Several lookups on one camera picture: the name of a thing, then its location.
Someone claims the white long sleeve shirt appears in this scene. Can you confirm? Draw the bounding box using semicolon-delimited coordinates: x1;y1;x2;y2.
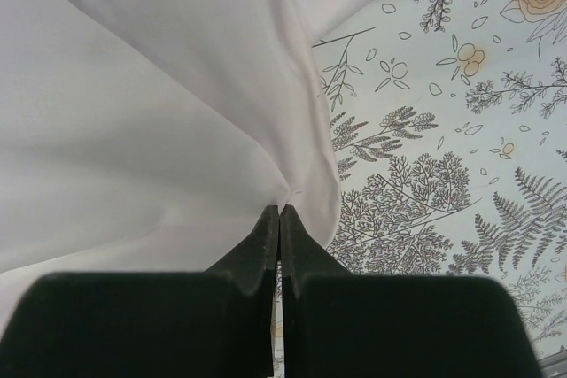
0;0;413;275

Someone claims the floral patterned table mat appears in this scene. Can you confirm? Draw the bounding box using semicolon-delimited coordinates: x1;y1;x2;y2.
301;0;566;377

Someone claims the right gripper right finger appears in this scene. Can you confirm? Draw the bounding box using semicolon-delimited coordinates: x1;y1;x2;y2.
281;206;541;377

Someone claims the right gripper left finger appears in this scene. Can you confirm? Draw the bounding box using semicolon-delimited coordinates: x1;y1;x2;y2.
1;206;279;377

